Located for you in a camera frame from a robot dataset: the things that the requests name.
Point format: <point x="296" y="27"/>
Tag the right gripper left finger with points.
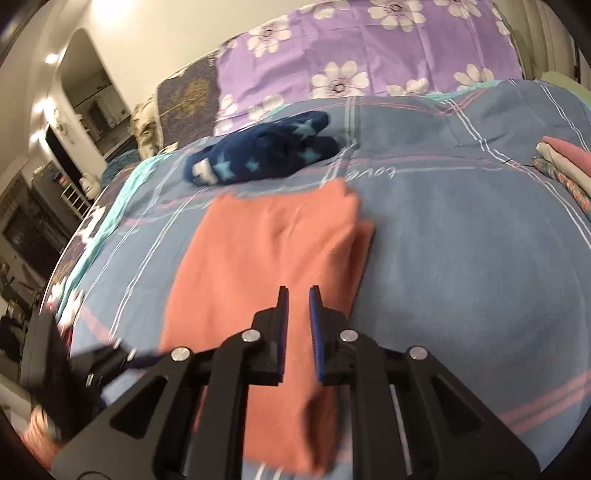
<point x="176" y="415"/>

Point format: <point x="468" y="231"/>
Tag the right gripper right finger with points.
<point x="412" y="418"/>

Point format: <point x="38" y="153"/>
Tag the salmon orange garment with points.
<point x="242" y="253"/>

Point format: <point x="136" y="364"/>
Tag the left hand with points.
<point x="39" y="439"/>

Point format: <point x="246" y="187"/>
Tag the blue plaid bed blanket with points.
<point x="477" y="256"/>

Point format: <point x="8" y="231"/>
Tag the teal bed sheet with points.
<point x="101" y="221"/>

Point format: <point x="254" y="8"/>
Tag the beige cloth by bed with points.
<point x="144" y="127"/>

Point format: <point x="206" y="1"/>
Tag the beige folded cloth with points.
<point x="565" y="166"/>

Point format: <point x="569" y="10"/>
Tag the navy star fleece garment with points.
<point x="268" y="150"/>

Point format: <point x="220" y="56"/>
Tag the dark tree pattern pillow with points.
<point x="188" y="103"/>

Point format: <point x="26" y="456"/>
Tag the pink folded cloth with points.
<point x="576" y="155"/>

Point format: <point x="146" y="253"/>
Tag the green pillow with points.
<point x="560" y="80"/>

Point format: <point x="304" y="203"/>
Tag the purple floral pillow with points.
<point x="336" y="49"/>

